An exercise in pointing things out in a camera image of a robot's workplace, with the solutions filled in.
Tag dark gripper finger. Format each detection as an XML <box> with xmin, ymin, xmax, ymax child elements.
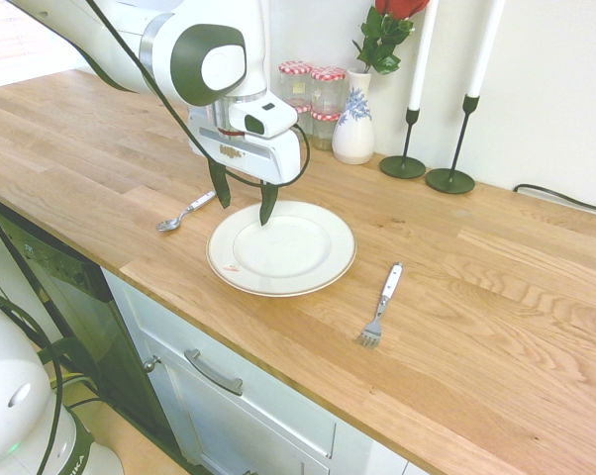
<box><xmin>207</xmin><ymin>159</ymin><xmax>233</xmax><ymax>210</ymax></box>
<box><xmin>257</xmin><ymin>181</ymin><xmax>281</xmax><ymax>228</ymax></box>

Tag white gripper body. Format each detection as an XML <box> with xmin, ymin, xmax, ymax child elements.
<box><xmin>187</xmin><ymin>101</ymin><xmax>302</xmax><ymax>187</ymax></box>

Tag white-handled metal spoon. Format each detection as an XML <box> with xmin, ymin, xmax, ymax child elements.
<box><xmin>154</xmin><ymin>189</ymin><xmax>217</xmax><ymax>234</ymax></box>

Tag white plate with gold rim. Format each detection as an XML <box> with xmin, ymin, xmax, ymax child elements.
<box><xmin>206</xmin><ymin>199</ymin><xmax>358</xmax><ymax>299</ymax></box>

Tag glass jar red checked lid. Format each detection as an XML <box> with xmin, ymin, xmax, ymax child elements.
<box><xmin>287</xmin><ymin>98</ymin><xmax>314</xmax><ymax>141</ymax></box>
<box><xmin>310</xmin><ymin>65</ymin><xmax>348</xmax><ymax>115</ymax></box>
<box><xmin>310</xmin><ymin>109</ymin><xmax>343</xmax><ymax>151</ymax></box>
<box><xmin>278</xmin><ymin>60</ymin><xmax>314</xmax><ymax>106</ymax></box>

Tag white vase blue print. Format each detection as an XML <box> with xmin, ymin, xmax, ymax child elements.
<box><xmin>331</xmin><ymin>67</ymin><xmax>377</xmax><ymax>166</ymax></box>

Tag black candle holder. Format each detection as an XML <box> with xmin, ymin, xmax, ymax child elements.
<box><xmin>424</xmin><ymin>93</ymin><xmax>481</xmax><ymax>196</ymax></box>
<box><xmin>378</xmin><ymin>106</ymin><xmax>428</xmax><ymax>180</ymax></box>

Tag red rose with leaves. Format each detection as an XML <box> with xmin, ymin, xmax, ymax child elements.
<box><xmin>351</xmin><ymin>0</ymin><xmax>431</xmax><ymax>77</ymax></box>

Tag white taper candle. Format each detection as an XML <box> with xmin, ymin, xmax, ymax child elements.
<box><xmin>465</xmin><ymin>0</ymin><xmax>507</xmax><ymax>99</ymax></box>
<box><xmin>407</xmin><ymin>0</ymin><xmax>440</xmax><ymax>112</ymax></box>

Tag black dishwasher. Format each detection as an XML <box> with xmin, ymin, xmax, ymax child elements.
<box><xmin>0</xmin><ymin>191</ymin><xmax>193</xmax><ymax>469</ymax></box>

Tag white cabinet drawer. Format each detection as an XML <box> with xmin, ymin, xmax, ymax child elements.
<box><xmin>127</xmin><ymin>290</ymin><xmax>339</xmax><ymax>460</ymax></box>

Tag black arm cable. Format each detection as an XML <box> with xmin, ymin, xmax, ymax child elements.
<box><xmin>83</xmin><ymin>0</ymin><xmax>314</xmax><ymax>188</ymax></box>

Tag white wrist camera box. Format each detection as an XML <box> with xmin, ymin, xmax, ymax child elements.
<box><xmin>232</xmin><ymin>98</ymin><xmax>300</xmax><ymax>140</ymax></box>

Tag white-handled metal fork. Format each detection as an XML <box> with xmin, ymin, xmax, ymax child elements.
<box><xmin>355</xmin><ymin>261</ymin><xmax>404</xmax><ymax>351</ymax></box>

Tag silver drawer handle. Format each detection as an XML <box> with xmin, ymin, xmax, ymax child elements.
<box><xmin>183</xmin><ymin>348</ymin><xmax>245</xmax><ymax>397</ymax></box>

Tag black base cables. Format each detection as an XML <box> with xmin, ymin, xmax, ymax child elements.
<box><xmin>0</xmin><ymin>284</ymin><xmax>104</xmax><ymax>475</ymax></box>

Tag black power cable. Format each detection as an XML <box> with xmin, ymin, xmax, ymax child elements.
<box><xmin>512</xmin><ymin>183</ymin><xmax>596</xmax><ymax>246</ymax></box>

